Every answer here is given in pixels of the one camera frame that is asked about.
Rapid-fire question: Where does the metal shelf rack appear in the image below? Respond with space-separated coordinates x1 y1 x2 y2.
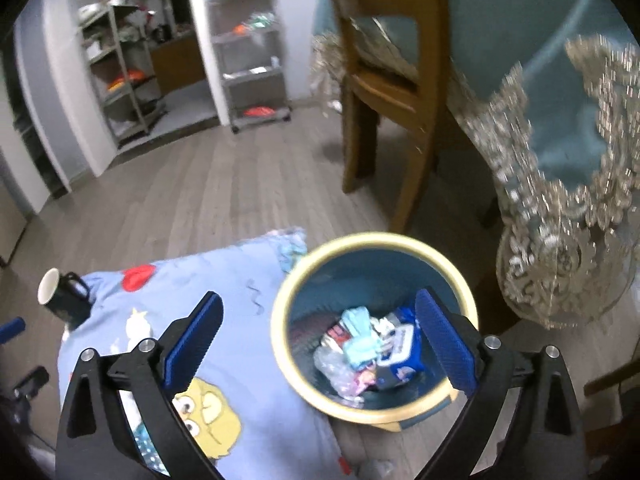
77 0 166 148

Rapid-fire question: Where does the black mug white inside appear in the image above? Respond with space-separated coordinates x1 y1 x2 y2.
37 267 96 332

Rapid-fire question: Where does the teal lace-trimmed tablecloth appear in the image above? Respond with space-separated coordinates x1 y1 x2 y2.
310 0 640 331

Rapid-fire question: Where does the pale blue crumpled fabric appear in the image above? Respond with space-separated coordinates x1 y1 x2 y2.
279 239 309 275

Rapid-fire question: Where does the brown kitchen cabinet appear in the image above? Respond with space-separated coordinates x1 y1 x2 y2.
150 30 208 96

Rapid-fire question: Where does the clear plastic wrapper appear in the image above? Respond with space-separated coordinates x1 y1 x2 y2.
314 347 366 408

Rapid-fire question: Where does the orange plastic item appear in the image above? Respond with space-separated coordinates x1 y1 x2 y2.
107 71 146 90

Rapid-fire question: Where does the wooden chair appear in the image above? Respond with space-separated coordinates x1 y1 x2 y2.
320 0 451 233

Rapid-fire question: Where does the blue face mask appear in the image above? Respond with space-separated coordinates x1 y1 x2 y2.
345 335 385 372

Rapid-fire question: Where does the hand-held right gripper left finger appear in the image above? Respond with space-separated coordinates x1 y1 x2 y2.
55 291 226 480

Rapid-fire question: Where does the blue white wet wipes pack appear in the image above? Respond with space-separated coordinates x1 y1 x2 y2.
375 307 429 391

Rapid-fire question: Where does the red and white snack wrapper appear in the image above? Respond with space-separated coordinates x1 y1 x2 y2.
320 322 351 352

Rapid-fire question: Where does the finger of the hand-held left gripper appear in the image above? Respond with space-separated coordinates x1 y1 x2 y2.
0 317 27 347
10 366 51 403

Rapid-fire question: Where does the blue wastebasket with yellow rim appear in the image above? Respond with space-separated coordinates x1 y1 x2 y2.
270 231 480 433

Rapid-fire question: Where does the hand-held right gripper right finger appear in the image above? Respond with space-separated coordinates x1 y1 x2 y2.
414 287 587 480

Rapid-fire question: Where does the white storage trolley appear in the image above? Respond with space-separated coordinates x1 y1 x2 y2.
202 0 292 135

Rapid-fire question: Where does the blue cartoon printed blanket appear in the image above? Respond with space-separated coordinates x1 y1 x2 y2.
57 227 351 480

